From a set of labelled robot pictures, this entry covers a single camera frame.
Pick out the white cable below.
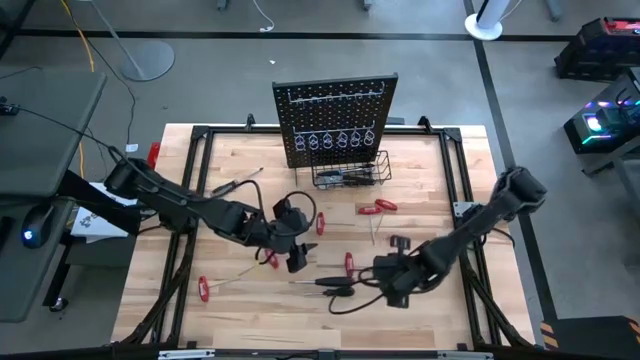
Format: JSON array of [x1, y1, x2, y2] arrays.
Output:
[[251, 0, 277, 33]]

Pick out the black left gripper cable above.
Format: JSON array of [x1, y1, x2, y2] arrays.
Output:
[[279, 189, 319, 236]]

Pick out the round white base post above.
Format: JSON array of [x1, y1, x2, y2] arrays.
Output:
[[463, 0, 512, 42]]

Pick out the black desk leg caster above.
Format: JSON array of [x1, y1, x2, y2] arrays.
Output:
[[42, 234, 71, 314]]

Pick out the yellow cable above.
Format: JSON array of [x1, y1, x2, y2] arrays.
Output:
[[59, 0, 96, 179]]

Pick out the black computer mouse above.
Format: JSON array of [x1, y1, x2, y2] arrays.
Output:
[[20, 203, 55, 250]]

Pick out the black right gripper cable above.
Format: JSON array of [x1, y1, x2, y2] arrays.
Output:
[[327, 292, 389, 316]]

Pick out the black box hazard stripes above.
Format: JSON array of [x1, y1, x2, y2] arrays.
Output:
[[539, 314, 640, 360]]

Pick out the black ribbed-handle screwdriver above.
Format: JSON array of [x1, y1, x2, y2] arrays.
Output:
[[303, 286, 357, 299]]

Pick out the black equipment cases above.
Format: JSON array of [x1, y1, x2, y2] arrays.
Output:
[[553, 16, 640, 84]]

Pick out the black metal table frame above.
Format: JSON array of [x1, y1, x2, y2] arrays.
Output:
[[112, 113, 539, 354]]

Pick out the silver metal bar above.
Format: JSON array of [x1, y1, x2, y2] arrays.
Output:
[[437, 350, 494, 360], [158, 349, 216, 360]]

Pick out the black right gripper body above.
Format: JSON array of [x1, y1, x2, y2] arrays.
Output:
[[372, 249, 434, 301]]

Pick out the white printed paper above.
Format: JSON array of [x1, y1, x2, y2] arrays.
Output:
[[69, 182, 139, 245]]

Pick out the grey and black screwdriver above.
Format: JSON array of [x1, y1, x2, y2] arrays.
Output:
[[210, 167, 265, 197]]

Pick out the thin black desk cable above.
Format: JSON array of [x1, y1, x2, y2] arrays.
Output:
[[0, 97, 139, 166]]

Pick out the dark grey desk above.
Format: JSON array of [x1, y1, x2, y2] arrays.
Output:
[[0, 69, 108, 324]]

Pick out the black perforated pegboard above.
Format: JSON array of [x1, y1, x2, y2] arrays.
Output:
[[271, 72, 400, 170]]

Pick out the computer case RGB lights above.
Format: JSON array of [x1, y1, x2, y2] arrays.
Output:
[[563, 94, 640, 156]]

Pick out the small red block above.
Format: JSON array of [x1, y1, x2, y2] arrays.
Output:
[[146, 141, 162, 171]]

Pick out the chrome wire ring holder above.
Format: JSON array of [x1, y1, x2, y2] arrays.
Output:
[[292, 121, 376, 153]]

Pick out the black-handled groove joint pliers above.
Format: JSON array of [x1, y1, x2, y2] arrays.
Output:
[[317, 168, 375, 186]]

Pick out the black wire basket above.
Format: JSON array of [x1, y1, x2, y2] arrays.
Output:
[[310, 149, 393, 190]]

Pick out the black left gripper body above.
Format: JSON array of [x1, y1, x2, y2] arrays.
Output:
[[244, 202, 310, 255]]

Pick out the grey round-base stand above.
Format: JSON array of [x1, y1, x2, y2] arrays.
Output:
[[89, 0, 176, 83]]

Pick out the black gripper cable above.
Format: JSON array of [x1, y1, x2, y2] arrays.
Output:
[[279, 189, 319, 236], [327, 292, 389, 316]]

